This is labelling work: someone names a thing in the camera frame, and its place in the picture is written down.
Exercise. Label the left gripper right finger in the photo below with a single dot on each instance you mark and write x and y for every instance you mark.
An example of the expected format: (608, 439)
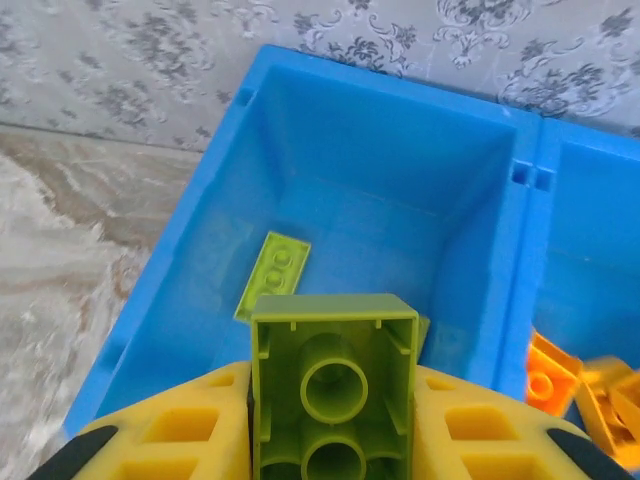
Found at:
(490, 435)

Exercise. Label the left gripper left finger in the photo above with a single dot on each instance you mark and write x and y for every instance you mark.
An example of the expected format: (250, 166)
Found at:
(165, 430)

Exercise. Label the green lego brick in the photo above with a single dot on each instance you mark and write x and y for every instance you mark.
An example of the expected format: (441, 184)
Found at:
(335, 315)
(424, 337)

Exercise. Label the blue plastic bin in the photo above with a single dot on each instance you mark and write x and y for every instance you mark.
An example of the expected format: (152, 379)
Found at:
(585, 240)
(380, 200)

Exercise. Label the orange lego brick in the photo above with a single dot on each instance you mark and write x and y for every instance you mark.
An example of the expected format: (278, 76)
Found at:
(547, 380)

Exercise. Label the thin green lego plate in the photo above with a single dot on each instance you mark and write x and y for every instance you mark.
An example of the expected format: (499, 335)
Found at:
(277, 270)

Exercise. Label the orange lego window frame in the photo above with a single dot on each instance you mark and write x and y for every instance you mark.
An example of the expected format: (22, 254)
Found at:
(610, 400)

